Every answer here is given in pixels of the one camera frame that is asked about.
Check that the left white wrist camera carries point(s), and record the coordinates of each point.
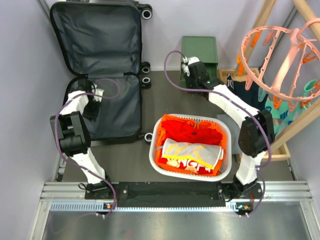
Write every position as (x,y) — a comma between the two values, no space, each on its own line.
(98,94)

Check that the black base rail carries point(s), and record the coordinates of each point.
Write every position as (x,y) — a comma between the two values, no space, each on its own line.
(180,194)

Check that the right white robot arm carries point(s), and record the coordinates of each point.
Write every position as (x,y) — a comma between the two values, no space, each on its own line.
(256,127)

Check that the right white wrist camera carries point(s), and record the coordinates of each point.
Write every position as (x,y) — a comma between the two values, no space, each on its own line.
(187,62)

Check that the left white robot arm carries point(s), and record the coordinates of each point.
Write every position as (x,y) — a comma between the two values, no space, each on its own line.
(72,136)

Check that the white plastic basin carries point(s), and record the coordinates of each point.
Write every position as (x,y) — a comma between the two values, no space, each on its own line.
(195,130)

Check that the red printed t-shirt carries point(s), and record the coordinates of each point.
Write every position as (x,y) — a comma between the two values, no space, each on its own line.
(192,130)

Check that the dark navy garment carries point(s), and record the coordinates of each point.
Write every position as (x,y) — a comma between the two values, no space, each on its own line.
(248,96)

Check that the aluminium frame rail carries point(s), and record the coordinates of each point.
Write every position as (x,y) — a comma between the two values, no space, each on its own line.
(284,211)

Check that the black and white suitcase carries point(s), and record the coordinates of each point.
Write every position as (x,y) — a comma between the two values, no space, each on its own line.
(101,40)

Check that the beige garment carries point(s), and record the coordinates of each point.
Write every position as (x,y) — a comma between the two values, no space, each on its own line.
(191,156)

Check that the pink round clip hanger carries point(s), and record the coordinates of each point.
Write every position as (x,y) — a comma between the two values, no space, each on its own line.
(287,51)

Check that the teal patterned sock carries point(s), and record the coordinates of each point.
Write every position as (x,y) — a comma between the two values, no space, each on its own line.
(283,113)

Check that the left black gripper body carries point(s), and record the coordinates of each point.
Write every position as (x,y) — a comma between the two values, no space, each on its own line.
(91,109)

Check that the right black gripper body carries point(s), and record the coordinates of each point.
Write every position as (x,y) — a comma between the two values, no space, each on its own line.
(191,83)

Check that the orange garment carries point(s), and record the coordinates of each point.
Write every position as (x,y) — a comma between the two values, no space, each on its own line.
(160,157)

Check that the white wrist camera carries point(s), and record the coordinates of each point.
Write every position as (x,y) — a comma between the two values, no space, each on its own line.
(98,94)
(187,62)

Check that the small colourful drawer cabinet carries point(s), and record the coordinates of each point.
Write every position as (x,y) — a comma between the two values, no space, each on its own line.
(205,49)

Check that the grey button shirt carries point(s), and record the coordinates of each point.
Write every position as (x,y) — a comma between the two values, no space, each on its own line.
(234,131)

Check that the wooden drying rack frame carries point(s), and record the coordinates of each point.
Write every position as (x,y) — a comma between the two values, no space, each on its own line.
(313,111)

